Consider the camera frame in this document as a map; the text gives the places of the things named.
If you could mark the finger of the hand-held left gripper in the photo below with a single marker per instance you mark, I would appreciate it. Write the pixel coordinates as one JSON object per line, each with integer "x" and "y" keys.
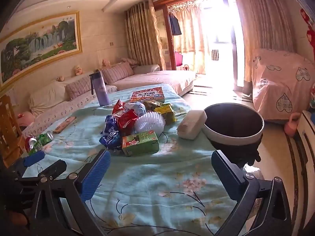
{"x": 54, "y": 167}
{"x": 34, "y": 157}

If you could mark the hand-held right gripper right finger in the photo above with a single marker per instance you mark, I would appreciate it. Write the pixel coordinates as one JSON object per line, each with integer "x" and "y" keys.
{"x": 227, "y": 174}

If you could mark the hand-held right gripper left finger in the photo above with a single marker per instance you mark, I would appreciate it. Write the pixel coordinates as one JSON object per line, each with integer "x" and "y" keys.
{"x": 94, "y": 177}

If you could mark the black trash bin white rim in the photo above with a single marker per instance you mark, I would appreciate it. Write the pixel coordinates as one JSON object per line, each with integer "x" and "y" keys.
{"x": 233, "y": 123}

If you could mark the white tissue pack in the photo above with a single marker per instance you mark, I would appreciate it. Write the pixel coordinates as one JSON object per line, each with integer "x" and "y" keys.
{"x": 192, "y": 124}

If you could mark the white foam fruit net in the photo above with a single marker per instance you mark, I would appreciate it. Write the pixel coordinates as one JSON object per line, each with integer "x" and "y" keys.
{"x": 149, "y": 124}

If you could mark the crushed red can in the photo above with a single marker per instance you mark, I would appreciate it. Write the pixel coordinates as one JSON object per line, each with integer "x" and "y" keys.
{"x": 30, "y": 143}

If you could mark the crushed green can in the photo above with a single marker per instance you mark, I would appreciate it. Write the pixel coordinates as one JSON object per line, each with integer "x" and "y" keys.
{"x": 45, "y": 138}

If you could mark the wooden chair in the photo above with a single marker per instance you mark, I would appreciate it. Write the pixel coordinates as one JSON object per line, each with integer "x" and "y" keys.
{"x": 9, "y": 127}

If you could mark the pink plush toy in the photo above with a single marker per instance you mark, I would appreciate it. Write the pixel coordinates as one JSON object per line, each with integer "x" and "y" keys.
{"x": 25, "y": 119}

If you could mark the brown wooden box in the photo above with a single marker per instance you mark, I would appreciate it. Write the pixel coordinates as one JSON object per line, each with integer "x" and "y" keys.
{"x": 65, "y": 124}

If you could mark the blue snack packet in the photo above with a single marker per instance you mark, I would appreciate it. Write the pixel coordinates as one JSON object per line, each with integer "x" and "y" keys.
{"x": 110, "y": 132}

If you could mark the green drink carton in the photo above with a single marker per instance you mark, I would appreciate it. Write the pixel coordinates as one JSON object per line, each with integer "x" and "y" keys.
{"x": 140, "y": 143}

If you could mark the cream pillow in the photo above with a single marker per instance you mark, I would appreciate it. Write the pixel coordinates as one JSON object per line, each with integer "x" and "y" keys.
{"x": 46, "y": 95}

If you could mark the light blue floral tablecloth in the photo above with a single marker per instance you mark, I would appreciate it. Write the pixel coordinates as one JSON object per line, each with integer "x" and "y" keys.
{"x": 160, "y": 189}

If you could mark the red white snack packet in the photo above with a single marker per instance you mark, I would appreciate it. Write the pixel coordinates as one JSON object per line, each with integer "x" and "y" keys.
{"x": 118, "y": 107}

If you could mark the pink kettlebell toy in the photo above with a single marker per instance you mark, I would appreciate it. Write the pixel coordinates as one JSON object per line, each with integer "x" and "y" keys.
{"x": 291, "y": 127}

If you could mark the blue round packet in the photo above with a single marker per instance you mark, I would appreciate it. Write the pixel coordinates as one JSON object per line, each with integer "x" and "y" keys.
{"x": 135, "y": 107}

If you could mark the pink striped cushion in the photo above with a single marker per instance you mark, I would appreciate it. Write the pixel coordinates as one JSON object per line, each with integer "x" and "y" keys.
{"x": 118, "y": 72}
{"x": 78, "y": 88}

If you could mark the small plush toy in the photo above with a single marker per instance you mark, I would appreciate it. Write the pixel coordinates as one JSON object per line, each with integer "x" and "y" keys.
{"x": 78, "y": 70}
{"x": 60, "y": 78}
{"x": 106, "y": 62}

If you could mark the purple water bottle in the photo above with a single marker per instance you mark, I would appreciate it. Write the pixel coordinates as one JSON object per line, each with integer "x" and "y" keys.
{"x": 102, "y": 91}

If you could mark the green snack packet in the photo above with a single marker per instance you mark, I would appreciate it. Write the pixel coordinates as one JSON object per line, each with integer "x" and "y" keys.
{"x": 165, "y": 111}

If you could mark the olive gold snack packet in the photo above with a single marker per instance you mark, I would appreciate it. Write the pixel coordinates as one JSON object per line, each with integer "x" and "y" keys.
{"x": 150, "y": 105}

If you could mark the red children's book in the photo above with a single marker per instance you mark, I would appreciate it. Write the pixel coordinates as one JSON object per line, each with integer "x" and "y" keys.
{"x": 147, "y": 94}

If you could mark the pink heart print cover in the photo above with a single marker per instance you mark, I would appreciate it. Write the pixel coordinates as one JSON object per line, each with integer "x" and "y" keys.
{"x": 278, "y": 78}

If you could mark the framed landscape painting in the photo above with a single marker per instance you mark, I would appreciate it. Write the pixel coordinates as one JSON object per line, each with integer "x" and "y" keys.
{"x": 37, "y": 46}

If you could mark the pink sofa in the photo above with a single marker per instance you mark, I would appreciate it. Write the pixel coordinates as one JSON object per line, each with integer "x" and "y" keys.
{"x": 152, "y": 78}

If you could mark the dark slatted stand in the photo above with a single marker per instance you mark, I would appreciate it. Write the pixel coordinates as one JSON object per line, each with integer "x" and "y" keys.
{"x": 215, "y": 54}

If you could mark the pink checked cushion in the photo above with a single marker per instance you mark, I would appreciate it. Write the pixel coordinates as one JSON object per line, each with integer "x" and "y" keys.
{"x": 130, "y": 61}

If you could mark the pink bag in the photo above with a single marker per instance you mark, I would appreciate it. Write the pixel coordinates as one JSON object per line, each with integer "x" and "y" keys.
{"x": 179, "y": 58}

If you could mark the beige patterned curtain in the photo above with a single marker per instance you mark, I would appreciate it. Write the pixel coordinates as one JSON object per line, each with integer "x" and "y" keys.
{"x": 142, "y": 34}
{"x": 265, "y": 29}

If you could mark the sheer balcony curtain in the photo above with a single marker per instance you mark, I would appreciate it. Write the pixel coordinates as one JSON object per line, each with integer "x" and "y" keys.
{"x": 189, "y": 29}

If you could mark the hanging dark clothing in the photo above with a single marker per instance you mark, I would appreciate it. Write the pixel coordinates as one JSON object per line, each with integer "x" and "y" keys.
{"x": 175, "y": 24}

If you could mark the red heart wall decoration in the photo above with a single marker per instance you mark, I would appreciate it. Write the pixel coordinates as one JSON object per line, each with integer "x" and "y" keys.
{"x": 307, "y": 32}

